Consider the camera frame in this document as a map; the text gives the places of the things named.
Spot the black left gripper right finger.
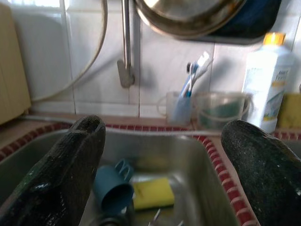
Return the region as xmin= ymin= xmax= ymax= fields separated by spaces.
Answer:
xmin=220 ymin=119 xmax=301 ymax=226

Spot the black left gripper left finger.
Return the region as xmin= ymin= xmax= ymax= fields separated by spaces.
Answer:
xmin=0 ymin=114 xmax=107 ymax=226

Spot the blue rabbit mug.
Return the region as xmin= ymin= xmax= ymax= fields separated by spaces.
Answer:
xmin=93 ymin=159 xmax=135 ymax=216

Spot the steel spoon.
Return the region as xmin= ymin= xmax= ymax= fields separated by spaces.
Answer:
xmin=152 ymin=208 xmax=163 ymax=223

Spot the steel sink basin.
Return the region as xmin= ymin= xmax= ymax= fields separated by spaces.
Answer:
xmin=279 ymin=138 xmax=301 ymax=157
xmin=0 ymin=128 xmax=238 ymax=226

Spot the yellow sponge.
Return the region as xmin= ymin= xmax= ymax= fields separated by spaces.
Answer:
xmin=277 ymin=93 xmax=301 ymax=129
xmin=133 ymin=178 xmax=176 ymax=211

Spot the clear plastic tub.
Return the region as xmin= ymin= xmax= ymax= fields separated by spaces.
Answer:
xmin=192 ymin=91 xmax=252 ymax=130

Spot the white yellow-capped bottle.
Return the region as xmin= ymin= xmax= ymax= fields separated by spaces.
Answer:
xmin=242 ymin=32 xmax=294 ymax=134

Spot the clear plastic cup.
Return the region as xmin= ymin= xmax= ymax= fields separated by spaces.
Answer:
xmin=157 ymin=91 xmax=193 ymax=125

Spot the beige water ionizer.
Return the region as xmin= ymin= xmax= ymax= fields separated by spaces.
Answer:
xmin=0 ymin=3 xmax=32 ymax=125

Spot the blue toothbrush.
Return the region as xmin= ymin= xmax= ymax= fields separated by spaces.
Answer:
xmin=180 ymin=61 xmax=199 ymax=98

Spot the white toothbrush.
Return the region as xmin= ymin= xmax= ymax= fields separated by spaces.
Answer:
xmin=188 ymin=50 xmax=214 ymax=97

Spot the steel wok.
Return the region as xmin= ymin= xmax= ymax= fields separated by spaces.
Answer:
xmin=133 ymin=0 xmax=247 ymax=40

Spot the white wall hose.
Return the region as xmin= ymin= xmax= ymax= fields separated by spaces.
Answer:
xmin=32 ymin=0 xmax=109 ymax=102

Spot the steel wall tap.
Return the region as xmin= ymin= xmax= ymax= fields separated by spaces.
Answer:
xmin=117 ymin=0 xmax=136 ymax=89

